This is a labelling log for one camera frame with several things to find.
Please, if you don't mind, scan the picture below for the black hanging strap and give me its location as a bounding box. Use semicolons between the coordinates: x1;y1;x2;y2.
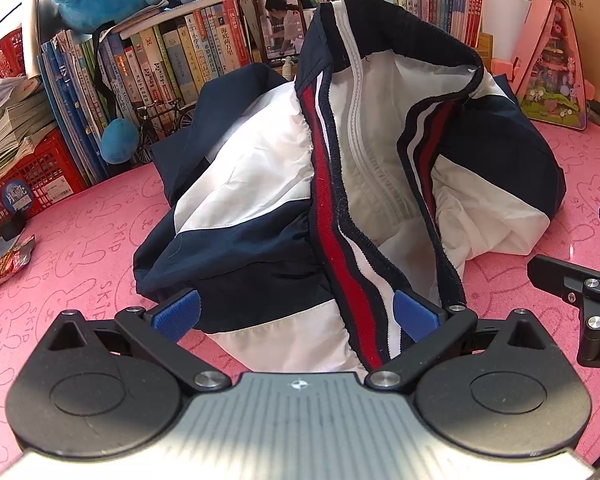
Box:
92;25;131;121

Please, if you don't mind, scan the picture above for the red snack pouch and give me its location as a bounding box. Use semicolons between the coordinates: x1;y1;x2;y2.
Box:
0;234;36;301

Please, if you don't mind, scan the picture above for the smartphone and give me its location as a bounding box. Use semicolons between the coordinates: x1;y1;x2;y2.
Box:
250;0;307;63

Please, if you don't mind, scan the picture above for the row of books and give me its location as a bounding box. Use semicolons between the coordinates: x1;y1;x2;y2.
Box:
39;0;536;186

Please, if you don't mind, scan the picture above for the pink toy house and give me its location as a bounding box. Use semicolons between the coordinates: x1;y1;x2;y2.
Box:
491;0;595;132

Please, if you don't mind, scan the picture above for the red plastic crate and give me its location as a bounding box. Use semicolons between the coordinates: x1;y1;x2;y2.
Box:
0;127;88;241

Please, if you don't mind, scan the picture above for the navy white red jacket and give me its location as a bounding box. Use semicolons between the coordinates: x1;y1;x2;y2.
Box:
132;0;567;372

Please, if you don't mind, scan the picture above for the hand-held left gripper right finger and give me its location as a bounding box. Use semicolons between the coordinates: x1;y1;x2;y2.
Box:
365;290;548;395

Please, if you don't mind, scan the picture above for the stack of paper booklets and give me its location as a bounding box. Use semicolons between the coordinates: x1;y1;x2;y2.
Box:
0;77;58;181

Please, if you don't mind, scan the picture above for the miniature bicycle model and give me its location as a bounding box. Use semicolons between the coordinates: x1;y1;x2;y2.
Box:
132;99;197;166

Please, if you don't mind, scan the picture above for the red plastic basket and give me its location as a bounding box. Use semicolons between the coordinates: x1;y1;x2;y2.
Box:
0;30;26;86

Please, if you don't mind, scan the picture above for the small black box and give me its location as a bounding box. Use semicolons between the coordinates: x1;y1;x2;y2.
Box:
0;210;28;241

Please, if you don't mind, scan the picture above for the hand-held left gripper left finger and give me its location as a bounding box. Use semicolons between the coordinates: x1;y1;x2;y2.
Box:
47;289;232;394

